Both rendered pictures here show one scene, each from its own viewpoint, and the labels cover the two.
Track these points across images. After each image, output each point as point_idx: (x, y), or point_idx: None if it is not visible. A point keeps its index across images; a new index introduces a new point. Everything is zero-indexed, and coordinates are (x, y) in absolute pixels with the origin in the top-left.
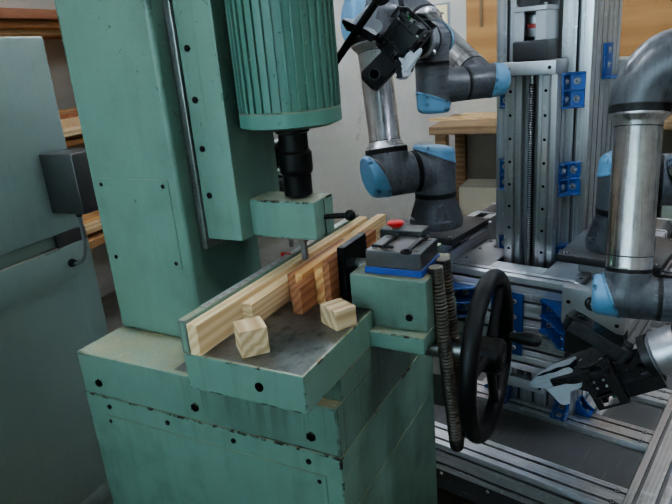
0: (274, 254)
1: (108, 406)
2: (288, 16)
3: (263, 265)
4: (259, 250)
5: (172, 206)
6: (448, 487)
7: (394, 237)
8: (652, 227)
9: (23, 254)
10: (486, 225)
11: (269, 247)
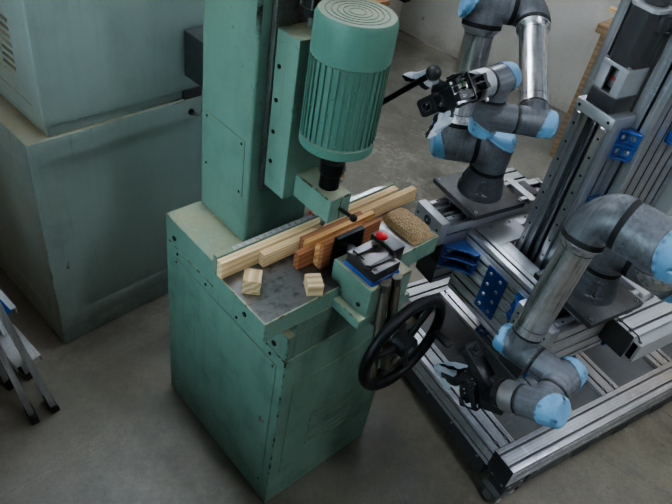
0: (402, 83)
1: (176, 253)
2: (341, 91)
3: (385, 93)
4: (391, 72)
5: (244, 158)
6: (406, 374)
7: (373, 248)
8: (549, 318)
9: (157, 101)
10: (520, 207)
11: (401, 72)
